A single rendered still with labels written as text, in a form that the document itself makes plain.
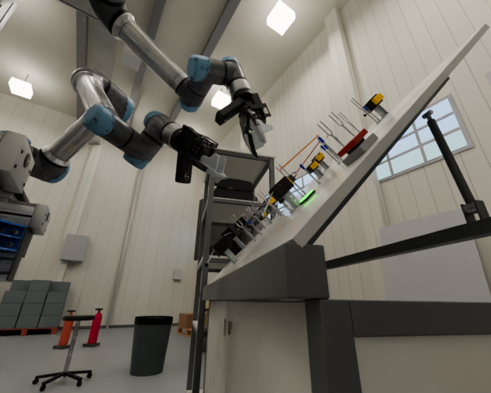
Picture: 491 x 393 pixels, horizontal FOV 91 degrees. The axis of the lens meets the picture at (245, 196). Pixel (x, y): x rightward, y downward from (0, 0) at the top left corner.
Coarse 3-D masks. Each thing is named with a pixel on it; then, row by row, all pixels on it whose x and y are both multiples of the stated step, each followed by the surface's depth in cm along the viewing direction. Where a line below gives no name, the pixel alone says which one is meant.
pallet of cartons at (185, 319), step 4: (180, 316) 651; (184, 316) 629; (188, 316) 615; (192, 316) 620; (180, 320) 644; (184, 320) 622; (188, 320) 611; (192, 320) 616; (180, 324) 638; (184, 324) 616; (188, 324) 608; (180, 328) 644; (184, 328) 612; (188, 328) 602; (176, 332) 645; (180, 332) 635; (188, 332) 597; (188, 336) 584
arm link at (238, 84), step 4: (236, 80) 78; (240, 80) 78; (244, 80) 79; (232, 84) 78; (236, 84) 78; (240, 84) 77; (244, 84) 78; (248, 84) 79; (228, 88) 80; (232, 88) 78; (236, 88) 77; (240, 88) 77; (244, 88) 77; (248, 88) 78; (228, 92) 80; (232, 92) 78; (236, 92) 78; (252, 92) 81; (232, 96) 79
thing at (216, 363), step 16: (224, 304) 87; (224, 320) 83; (208, 336) 120; (224, 336) 79; (208, 352) 114; (224, 352) 77; (208, 368) 108; (224, 368) 75; (208, 384) 103; (224, 384) 72
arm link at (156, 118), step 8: (152, 112) 78; (160, 112) 79; (144, 120) 78; (152, 120) 76; (160, 120) 76; (168, 120) 76; (152, 128) 76; (160, 128) 74; (152, 136) 76; (160, 136) 75
